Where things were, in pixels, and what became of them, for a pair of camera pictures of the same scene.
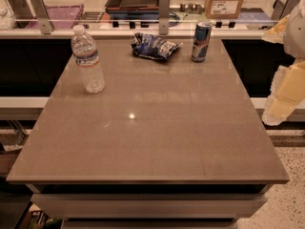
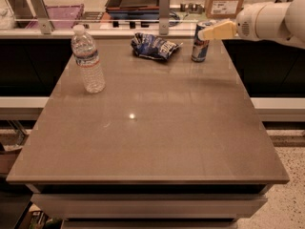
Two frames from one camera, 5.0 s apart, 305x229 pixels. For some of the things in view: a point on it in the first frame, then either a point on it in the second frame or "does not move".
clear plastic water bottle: [86, 53] does not move
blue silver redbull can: [201, 41] does not move
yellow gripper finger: [287, 93] to [254, 23]
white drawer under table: [148, 206] does not move
